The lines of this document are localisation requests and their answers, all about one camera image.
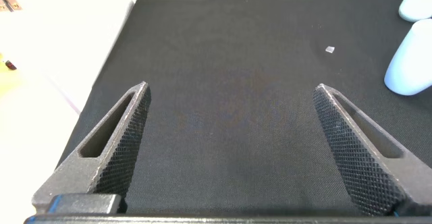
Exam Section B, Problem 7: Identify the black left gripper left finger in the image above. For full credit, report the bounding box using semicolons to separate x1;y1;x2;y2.
32;81;152;215

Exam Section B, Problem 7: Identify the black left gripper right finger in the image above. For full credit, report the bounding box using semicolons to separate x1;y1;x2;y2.
313;83;432;217

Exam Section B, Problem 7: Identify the light blue plastic cup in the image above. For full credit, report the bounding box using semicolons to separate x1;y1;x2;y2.
383;18;432;97

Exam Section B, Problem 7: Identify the black table cloth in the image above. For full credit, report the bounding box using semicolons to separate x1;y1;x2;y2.
55;0;432;218

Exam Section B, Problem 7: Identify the brass hinge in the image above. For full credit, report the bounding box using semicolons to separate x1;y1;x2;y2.
0;0;23;13

